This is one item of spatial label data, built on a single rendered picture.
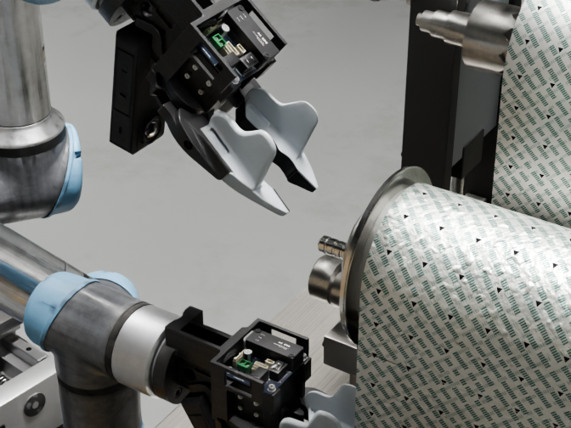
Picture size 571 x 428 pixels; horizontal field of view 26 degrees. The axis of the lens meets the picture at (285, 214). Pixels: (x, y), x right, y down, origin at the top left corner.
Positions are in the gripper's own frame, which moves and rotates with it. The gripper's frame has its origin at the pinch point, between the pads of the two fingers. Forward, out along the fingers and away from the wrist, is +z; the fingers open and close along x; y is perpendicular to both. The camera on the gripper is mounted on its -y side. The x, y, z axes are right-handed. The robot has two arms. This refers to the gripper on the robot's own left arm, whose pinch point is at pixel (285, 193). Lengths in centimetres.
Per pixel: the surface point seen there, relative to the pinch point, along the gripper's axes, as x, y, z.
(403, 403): -4.0, -0.9, 18.3
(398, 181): 2.8, 7.4, 4.9
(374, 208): -1.0, 7.1, 5.2
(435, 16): 26.5, 3.6, -3.9
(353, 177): 196, -166, 4
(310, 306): 34, -42, 11
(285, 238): 159, -165, 5
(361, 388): -4.0, -3.4, 15.6
